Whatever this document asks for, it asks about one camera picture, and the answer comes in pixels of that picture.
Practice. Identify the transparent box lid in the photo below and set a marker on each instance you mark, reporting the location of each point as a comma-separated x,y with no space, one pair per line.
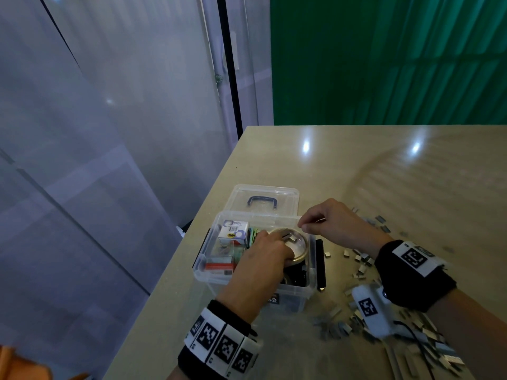
238,194

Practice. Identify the red stapler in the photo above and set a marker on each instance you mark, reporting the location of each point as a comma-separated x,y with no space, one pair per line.
219,266

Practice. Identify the person's left hand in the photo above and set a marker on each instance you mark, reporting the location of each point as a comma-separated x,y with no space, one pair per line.
257,269

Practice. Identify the black window post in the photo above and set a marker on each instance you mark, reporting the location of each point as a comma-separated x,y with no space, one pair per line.
230,67

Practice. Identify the green curtain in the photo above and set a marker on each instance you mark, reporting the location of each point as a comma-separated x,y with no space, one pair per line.
388,55

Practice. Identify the person's right hand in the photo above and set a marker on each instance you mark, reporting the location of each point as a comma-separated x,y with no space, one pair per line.
341,221

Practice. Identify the orange chair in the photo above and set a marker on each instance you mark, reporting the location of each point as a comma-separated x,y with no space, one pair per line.
20,366

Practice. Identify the small white staple box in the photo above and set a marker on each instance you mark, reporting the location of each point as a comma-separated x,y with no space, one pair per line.
235,228

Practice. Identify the transparent storage box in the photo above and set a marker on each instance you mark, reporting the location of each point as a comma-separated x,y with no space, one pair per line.
206,277

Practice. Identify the pile of metal staple strips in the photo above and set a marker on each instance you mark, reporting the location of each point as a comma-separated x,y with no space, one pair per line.
356,265

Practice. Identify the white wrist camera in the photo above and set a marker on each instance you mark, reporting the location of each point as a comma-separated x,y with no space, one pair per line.
371,308

